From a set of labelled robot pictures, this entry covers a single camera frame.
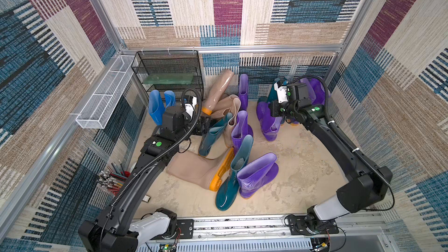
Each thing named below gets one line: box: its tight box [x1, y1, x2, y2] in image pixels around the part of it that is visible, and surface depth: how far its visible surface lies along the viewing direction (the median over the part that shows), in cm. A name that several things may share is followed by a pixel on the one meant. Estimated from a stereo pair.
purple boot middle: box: [231, 110, 254, 154], surface depth 79 cm
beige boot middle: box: [211, 94, 241, 148], surface depth 86 cm
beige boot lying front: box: [166, 147, 236, 192], surface depth 89 cm
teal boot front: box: [215, 134, 254, 212], surface depth 80 cm
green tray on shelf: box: [142, 72, 195, 86], surface depth 101 cm
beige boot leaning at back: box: [201, 68, 235, 116], surface depth 98 cm
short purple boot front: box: [236, 152, 279, 199], surface depth 68 cm
